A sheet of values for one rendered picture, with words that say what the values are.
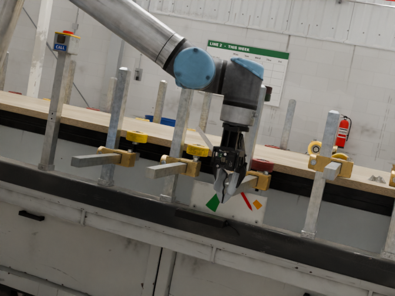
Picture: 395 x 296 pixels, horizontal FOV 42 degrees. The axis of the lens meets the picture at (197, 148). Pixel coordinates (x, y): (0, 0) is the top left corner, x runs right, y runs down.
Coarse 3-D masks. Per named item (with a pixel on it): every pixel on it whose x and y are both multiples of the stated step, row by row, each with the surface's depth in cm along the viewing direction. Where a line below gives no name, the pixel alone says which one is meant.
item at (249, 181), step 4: (248, 176) 167; (252, 176) 169; (244, 180) 156; (248, 180) 158; (252, 180) 164; (256, 180) 170; (228, 184) 143; (240, 184) 149; (244, 184) 153; (248, 184) 159; (252, 184) 165; (240, 188) 150; (244, 188) 154; (248, 188) 160; (224, 192) 143; (236, 192) 146; (240, 192) 151; (232, 196) 142
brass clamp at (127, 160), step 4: (100, 148) 190; (104, 148) 189; (100, 152) 188; (104, 152) 189; (108, 152) 188; (112, 152) 188; (116, 152) 187; (120, 152) 186; (124, 152) 186; (124, 156) 186; (128, 156) 186; (132, 156) 187; (120, 160) 187; (124, 160) 186; (128, 160) 186; (132, 160) 188; (120, 164) 187; (124, 164) 186; (128, 164) 186; (132, 164) 189
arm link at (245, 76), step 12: (228, 60) 133; (240, 60) 130; (252, 60) 130; (228, 72) 130; (240, 72) 130; (252, 72) 130; (228, 84) 130; (240, 84) 130; (252, 84) 130; (228, 96) 132; (240, 96) 130; (252, 96) 131; (252, 108) 132
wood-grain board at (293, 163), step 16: (0, 96) 262; (16, 96) 288; (16, 112) 221; (32, 112) 218; (48, 112) 221; (64, 112) 238; (80, 112) 257; (96, 112) 282; (96, 128) 209; (128, 128) 217; (144, 128) 234; (160, 128) 253; (160, 144) 201; (256, 144) 266; (272, 160) 194; (288, 160) 208; (304, 160) 223; (304, 176) 184; (352, 176) 192; (368, 176) 204; (384, 176) 220; (384, 192) 175
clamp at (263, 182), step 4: (248, 172) 172; (252, 172) 172; (256, 172) 174; (256, 176) 171; (260, 176) 171; (264, 176) 170; (268, 176) 170; (260, 180) 171; (264, 180) 170; (268, 180) 171; (256, 184) 171; (260, 184) 171; (264, 184) 170; (268, 184) 172; (256, 188) 171; (260, 188) 171; (264, 188) 170; (268, 188) 174
